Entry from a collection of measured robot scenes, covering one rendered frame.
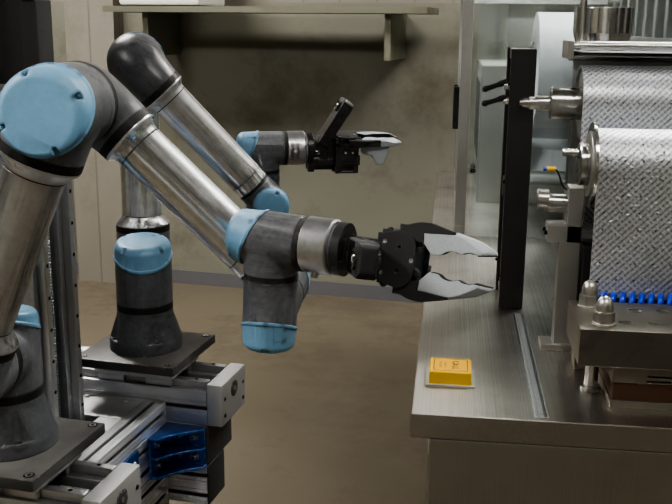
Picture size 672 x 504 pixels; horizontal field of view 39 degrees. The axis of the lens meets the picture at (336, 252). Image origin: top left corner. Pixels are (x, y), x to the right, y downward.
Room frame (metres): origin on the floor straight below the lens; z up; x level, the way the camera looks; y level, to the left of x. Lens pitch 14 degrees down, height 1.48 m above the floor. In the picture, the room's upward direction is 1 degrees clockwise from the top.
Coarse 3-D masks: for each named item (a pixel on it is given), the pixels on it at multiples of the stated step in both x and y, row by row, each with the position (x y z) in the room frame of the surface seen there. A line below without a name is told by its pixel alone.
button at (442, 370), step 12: (432, 360) 1.53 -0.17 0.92; (444, 360) 1.53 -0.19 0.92; (456, 360) 1.53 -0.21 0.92; (468, 360) 1.53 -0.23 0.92; (432, 372) 1.48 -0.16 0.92; (444, 372) 1.47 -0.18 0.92; (456, 372) 1.47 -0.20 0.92; (468, 372) 1.47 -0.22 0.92; (456, 384) 1.47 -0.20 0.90; (468, 384) 1.47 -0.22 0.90
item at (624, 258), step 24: (600, 216) 1.57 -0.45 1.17; (624, 216) 1.57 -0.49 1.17; (648, 216) 1.56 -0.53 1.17; (600, 240) 1.57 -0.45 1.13; (624, 240) 1.57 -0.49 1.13; (648, 240) 1.56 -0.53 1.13; (600, 264) 1.57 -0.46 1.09; (624, 264) 1.57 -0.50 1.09; (648, 264) 1.56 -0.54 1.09; (600, 288) 1.57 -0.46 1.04; (624, 288) 1.57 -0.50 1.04; (648, 288) 1.56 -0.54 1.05
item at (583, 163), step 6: (582, 144) 1.63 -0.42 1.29; (588, 144) 1.63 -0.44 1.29; (582, 150) 1.61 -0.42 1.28; (588, 150) 1.61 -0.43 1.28; (582, 156) 1.61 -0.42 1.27; (588, 156) 1.61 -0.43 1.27; (576, 162) 1.66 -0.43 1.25; (582, 162) 1.60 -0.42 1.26; (588, 162) 1.60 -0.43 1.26; (576, 168) 1.66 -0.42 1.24; (582, 168) 1.60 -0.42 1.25; (588, 168) 1.60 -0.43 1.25; (576, 174) 1.65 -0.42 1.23; (582, 174) 1.60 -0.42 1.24; (588, 174) 1.60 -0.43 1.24; (576, 180) 1.64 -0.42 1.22; (582, 180) 1.61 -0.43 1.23; (588, 180) 1.61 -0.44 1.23
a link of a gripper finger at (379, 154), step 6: (366, 138) 2.09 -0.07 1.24; (372, 138) 2.09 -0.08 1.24; (378, 138) 2.09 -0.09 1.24; (384, 138) 2.10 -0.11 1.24; (390, 138) 2.10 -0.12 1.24; (384, 144) 2.08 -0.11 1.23; (390, 144) 2.09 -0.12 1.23; (396, 144) 2.10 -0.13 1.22; (366, 150) 2.09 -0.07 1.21; (372, 150) 2.09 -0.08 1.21; (378, 150) 2.09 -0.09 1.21; (384, 150) 2.09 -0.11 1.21; (372, 156) 2.09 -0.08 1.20; (378, 156) 2.09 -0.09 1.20; (384, 156) 2.10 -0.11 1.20; (378, 162) 2.10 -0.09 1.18
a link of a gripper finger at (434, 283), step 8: (432, 272) 1.13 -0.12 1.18; (424, 280) 1.13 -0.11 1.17; (432, 280) 1.13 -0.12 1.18; (440, 280) 1.12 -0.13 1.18; (448, 280) 1.12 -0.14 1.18; (456, 280) 1.12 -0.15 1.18; (424, 288) 1.13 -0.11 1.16; (432, 288) 1.12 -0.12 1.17; (440, 288) 1.12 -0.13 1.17; (448, 288) 1.12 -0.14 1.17; (456, 288) 1.11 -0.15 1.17; (464, 288) 1.11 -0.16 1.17; (472, 288) 1.11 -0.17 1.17; (480, 288) 1.10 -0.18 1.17; (488, 288) 1.11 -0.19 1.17; (448, 296) 1.11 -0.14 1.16; (456, 296) 1.11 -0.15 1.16; (464, 296) 1.11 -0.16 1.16; (472, 296) 1.11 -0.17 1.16
